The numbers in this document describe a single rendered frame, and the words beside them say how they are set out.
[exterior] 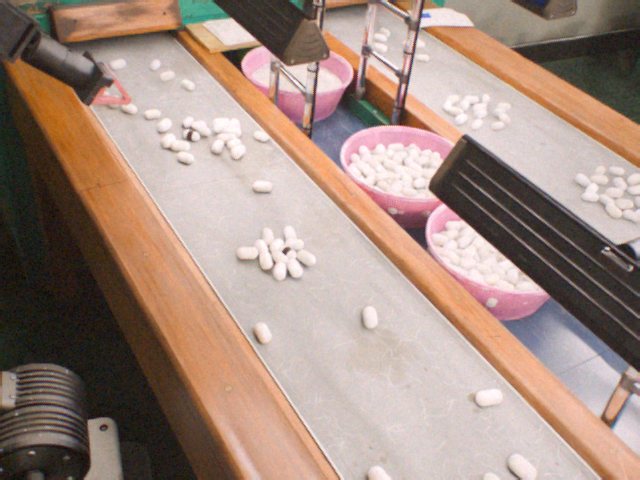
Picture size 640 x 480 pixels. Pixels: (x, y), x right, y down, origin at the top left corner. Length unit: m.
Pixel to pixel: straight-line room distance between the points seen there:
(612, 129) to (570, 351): 0.66
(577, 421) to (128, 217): 0.77
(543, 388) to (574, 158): 0.71
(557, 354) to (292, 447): 0.52
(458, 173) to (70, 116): 0.92
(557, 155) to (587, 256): 0.91
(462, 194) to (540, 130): 0.91
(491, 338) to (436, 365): 0.10
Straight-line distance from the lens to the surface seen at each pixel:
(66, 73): 1.31
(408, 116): 1.64
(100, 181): 1.34
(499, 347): 1.10
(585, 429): 1.05
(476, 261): 1.28
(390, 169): 1.48
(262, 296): 1.13
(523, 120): 1.75
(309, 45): 1.12
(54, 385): 0.98
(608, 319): 0.74
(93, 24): 1.79
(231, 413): 0.95
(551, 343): 1.27
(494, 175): 0.82
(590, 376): 1.25
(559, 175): 1.58
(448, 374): 1.07
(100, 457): 1.28
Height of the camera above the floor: 1.52
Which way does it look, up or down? 38 degrees down
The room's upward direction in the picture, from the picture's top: 7 degrees clockwise
